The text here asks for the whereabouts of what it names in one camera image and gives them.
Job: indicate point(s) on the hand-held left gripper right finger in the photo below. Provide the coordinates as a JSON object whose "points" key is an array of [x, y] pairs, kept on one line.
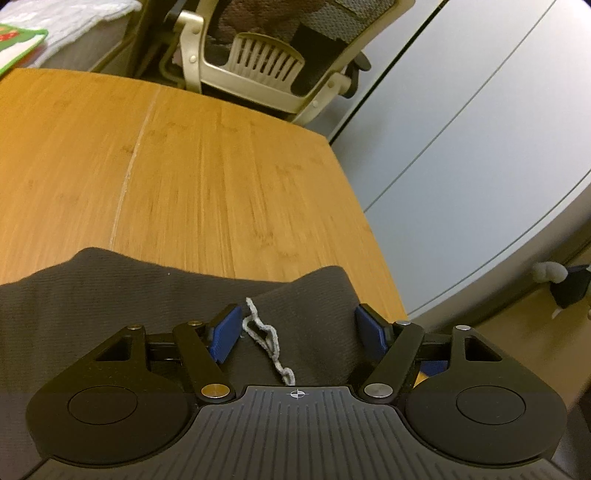
{"points": [[371, 332]]}

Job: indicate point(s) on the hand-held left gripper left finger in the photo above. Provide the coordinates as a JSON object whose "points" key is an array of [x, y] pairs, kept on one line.
{"points": [[224, 337]]}

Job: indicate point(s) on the white quilted bed cover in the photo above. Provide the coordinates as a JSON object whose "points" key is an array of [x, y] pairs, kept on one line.
{"points": [[83, 18]]}

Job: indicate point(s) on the beige mesh office chair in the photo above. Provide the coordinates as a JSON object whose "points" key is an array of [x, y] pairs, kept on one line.
{"points": [[191, 50]]}

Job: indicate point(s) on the cartoon printed mat green border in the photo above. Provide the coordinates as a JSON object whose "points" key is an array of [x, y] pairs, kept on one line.
{"points": [[18, 46]]}

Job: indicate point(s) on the black and white plush object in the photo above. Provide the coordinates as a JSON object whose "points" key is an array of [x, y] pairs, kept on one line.
{"points": [[570, 288]]}

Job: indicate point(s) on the white wardrobe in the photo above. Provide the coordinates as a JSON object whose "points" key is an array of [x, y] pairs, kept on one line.
{"points": [[461, 115]]}

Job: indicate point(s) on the dark grey pants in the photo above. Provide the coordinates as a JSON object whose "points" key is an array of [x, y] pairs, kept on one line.
{"points": [[115, 295]]}

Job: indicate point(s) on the brown knitted cloth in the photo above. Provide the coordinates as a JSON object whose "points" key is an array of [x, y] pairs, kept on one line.
{"points": [[268, 18]]}

